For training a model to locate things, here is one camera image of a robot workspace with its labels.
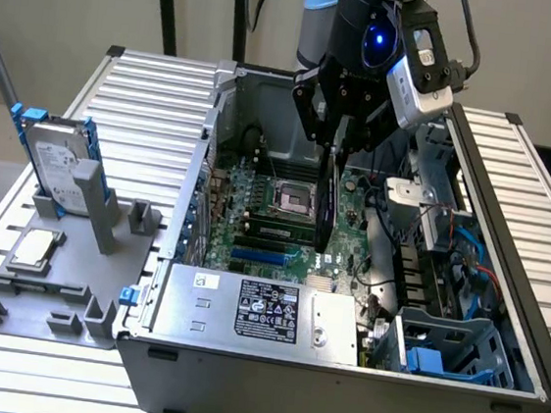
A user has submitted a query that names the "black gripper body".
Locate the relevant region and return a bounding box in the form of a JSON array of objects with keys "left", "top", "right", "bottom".
[{"left": 313, "top": 0, "right": 408, "bottom": 129}]

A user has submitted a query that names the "black graphics card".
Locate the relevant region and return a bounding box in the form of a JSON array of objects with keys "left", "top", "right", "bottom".
[{"left": 311, "top": 115, "right": 352, "bottom": 256}]

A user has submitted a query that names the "metal drive cage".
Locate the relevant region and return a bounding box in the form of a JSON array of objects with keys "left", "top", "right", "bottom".
[{"left": 377, "top": 113, "right": 483, "bottom": 258}]

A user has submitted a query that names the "CPU socket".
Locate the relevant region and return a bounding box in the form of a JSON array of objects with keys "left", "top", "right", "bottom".
[{"left": 266, "top": 176, "right": 323, "bottom": 221}]

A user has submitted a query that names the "green motherboard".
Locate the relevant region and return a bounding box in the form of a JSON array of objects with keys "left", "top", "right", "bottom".
[{"left": 194, "top": 148, "right": 390, "bottom": 326}]

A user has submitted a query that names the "black stand pole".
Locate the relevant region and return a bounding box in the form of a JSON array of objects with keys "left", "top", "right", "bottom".
[
  {"left": 225, "top": 0, "right": 253, "bottom": 65},
  {"left": 143, "top": 0, "right": 183, "bottom": 57}
]

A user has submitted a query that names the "installed RAM stick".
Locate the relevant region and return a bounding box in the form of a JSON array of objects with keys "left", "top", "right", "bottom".
[{"left": 241, "top": 215, "right": 318, "bottom": 244}]

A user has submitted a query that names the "black expansion slot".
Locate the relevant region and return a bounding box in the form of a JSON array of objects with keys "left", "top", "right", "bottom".
[{"left": 230, "top": 232, "right": 290, "bottom": 254}]

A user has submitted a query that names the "blue expansion slot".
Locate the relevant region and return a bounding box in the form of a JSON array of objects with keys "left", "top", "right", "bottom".
[{"left": 228, "top": 245, "right": 287, "bottom": 267}]

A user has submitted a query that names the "grey blue disk bay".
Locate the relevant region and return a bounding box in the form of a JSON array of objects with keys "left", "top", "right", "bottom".
[{"left": 370, "top": 302, "right": 525, "bottom": 391}]

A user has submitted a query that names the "silver power supply unit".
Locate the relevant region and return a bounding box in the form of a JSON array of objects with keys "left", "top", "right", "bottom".
[{"left": 143, "top": 259, "right": 368, "bottom": 370}]

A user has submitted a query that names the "blue case latch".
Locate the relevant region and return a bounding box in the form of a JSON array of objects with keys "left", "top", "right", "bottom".
[{"left": 117, "top": 284, "right": 144, "bottom": 309}]

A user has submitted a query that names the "grey open PC case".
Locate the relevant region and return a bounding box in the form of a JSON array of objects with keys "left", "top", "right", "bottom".
[{"left": 103, "top": 50, "right": 551, "bottom": 413}]

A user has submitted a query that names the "grey parts rack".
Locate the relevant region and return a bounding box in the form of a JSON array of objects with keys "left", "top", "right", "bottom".
[{"left": 0, "top": 149, "right": 172, "bottom": 355}]

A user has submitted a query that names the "silver CPU chip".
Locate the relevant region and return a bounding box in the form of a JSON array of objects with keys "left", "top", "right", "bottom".
[{"left": 6, "top": 224, "right": 69, "bottom": 278}]

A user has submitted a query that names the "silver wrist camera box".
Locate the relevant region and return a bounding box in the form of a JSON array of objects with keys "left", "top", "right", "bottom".
[{"left": 380, "top": 54, "right": 459, "bottom": 136}]

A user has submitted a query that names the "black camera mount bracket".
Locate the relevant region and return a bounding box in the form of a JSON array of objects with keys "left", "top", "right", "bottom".
[{"left": 392, "top": 0, "right": 476, "bottom": 98}]

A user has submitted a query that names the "black camera cable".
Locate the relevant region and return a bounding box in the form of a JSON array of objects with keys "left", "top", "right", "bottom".
[{"left": 446, "top": 0, "right": 489, "bottom": 94}]

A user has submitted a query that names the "black wire on motherboard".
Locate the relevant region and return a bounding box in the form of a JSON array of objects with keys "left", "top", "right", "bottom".
[{"left": 348, "top": 251, "right": 402, "bottom": 299}]

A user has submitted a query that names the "blue wire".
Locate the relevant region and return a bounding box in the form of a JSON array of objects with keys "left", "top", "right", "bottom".
[{"left": 442, "top": 224, "right": 491, "bottom": 324}]

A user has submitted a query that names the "red wire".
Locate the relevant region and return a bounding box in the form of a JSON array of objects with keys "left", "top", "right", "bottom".
[{"left": 474, "top": 263, "right": 503, "bottom": 306}]

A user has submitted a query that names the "hard disk with blue bracket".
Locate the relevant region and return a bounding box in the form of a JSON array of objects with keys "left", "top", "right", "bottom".
[{"left": 0, "top": 100, "right": 118, "bottom": 225}]

